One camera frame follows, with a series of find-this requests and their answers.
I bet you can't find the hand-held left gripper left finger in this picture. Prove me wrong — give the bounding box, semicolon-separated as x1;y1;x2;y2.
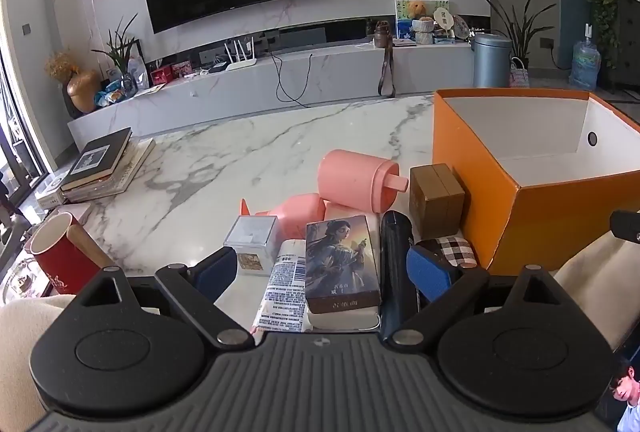
75;246;256;350

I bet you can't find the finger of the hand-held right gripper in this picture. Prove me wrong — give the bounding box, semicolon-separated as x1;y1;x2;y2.
610;209;640;243

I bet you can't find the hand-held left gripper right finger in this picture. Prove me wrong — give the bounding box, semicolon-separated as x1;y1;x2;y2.
382;246;568;350

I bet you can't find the clear acrylic box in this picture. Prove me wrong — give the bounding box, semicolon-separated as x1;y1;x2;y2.
223;215;278;277

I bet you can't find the white blue-labelled bottle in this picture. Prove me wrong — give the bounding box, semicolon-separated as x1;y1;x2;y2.
251;239;308;334

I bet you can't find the brown cardboard box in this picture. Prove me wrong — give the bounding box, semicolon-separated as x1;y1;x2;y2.
409;163;466;240

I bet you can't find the orange cardboard box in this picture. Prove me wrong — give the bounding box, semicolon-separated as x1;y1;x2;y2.
432;88;640;270

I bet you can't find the black white checkered case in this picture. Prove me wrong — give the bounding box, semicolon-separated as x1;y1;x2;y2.
415;235;478;270

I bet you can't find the black cylindrical bottle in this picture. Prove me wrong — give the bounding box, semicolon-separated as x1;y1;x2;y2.
379;210;418;343

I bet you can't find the cream cloth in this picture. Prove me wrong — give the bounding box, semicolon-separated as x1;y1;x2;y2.
552;232;640;353
0;294;76;432

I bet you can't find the figure-printed card box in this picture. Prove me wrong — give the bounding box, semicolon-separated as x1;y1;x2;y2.
305;214;382;314

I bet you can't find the white flat case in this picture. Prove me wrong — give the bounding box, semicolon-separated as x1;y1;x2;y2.
307;307;382;331

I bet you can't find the small pink orange-capped bottle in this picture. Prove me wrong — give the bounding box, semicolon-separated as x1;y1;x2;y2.
240;193;326;238

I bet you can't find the large pink bottle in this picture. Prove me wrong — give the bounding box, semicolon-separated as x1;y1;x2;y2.
317;149;410;213

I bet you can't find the wooden stick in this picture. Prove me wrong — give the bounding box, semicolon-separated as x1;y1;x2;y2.
67;224;113;270

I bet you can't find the stack of books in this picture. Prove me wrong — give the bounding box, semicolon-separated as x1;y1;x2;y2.
62;138;156;203

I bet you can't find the red cup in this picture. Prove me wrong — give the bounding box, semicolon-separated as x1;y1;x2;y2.
26;212;101;295

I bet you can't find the black hardcover book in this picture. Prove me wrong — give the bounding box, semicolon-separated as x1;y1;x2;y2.
60;128;133;192

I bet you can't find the blue water jug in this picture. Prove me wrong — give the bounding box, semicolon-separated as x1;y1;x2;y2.
570;26;601;89

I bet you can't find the printed photo card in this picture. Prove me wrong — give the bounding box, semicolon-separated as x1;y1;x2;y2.
607;354;640;432

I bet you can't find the dark cabinet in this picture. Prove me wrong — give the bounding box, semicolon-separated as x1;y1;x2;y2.
612;0;640;93

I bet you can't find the white marble television cabinet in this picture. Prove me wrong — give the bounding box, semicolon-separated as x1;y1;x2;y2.
67;39;476;138

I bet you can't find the woven handbag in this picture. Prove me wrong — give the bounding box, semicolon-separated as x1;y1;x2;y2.
509;57;530;88

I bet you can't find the white router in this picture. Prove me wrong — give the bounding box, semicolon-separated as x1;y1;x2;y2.
225;39;258;72

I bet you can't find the white standing pouch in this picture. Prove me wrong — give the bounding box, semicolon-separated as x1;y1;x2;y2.
127;56;149;89

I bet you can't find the blue-grey trash bin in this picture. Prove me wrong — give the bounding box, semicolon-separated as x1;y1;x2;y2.
471;33;513;89

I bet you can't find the long-leaved potted plant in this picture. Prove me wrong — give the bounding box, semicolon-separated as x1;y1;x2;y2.
482;0;556;63

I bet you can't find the bronze vase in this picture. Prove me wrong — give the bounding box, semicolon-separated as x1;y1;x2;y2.
66;69;103;114

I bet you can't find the green plant in glass vase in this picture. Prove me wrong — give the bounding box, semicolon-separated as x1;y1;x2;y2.
91;14;139;98

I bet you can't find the blue flower painting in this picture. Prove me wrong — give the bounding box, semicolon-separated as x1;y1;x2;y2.
395;0;450;40

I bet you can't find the round paper fan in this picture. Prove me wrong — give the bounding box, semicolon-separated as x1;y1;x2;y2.
432;8;456;35

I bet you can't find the dried flower bunch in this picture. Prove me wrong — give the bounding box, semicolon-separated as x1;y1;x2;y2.
44;51;81;83

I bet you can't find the black cable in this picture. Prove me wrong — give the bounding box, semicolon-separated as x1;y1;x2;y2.
270;49;313;109

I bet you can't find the brown bag with strap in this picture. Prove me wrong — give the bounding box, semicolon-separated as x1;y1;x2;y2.
374;19;396;99

